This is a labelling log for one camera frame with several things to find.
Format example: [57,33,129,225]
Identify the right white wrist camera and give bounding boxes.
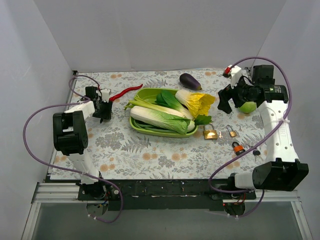
[223,65,242,89]

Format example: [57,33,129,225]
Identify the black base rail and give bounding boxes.
[76,179,242,211]

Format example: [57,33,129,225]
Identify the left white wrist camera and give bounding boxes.
[100,88,111,103]

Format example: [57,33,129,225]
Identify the large napa cabbage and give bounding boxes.
[130,106,196,135]

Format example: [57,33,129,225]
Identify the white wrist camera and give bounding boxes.
[223,65,242,89]
[100,88,111,103]

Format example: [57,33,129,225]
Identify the purple eggplant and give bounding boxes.
[179,73,202,91]

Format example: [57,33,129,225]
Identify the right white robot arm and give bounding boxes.
[218,65,309,199]

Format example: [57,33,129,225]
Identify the green oval tray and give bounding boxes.
[129,87,199,138]

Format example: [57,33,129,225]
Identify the small brass padlock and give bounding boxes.
[226,124,237,138]

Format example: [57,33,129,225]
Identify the green bok choy leaves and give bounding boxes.
[155,90,184,110]

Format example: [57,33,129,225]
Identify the yellow leaf cabbage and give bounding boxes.
[175,89,216,118]

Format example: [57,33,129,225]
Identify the purple cable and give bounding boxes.
[208,56,293,218]
[22,74,124,224]

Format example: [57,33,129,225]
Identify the black key bunch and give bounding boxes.
[252,149,261,160]

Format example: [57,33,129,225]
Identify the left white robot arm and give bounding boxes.
[53,86,113,200]

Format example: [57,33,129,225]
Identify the round green cabbage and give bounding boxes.
[238,101,257,114]

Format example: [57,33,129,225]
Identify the large brass padlock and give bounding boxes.
[203,123,218,140]

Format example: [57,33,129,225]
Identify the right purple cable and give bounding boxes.
[208,56,293,218]

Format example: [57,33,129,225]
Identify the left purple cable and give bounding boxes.
[22,74,124,224]

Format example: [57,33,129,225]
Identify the orange black padlock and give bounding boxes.
[231,141,246,156]

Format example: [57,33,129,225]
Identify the red chili pepper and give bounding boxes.
[109,84,143,102]

